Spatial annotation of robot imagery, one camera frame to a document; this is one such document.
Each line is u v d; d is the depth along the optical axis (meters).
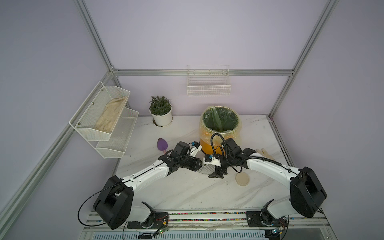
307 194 0.42
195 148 0.75
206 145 0.78
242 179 0.86
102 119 0.78
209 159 0.69
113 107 0.83
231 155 0.66
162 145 1.02
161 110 1.02
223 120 0.96
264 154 0.98
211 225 0.73
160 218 0.73
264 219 0.65
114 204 0.41
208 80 0.96
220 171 0.71
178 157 0.65
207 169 0.73
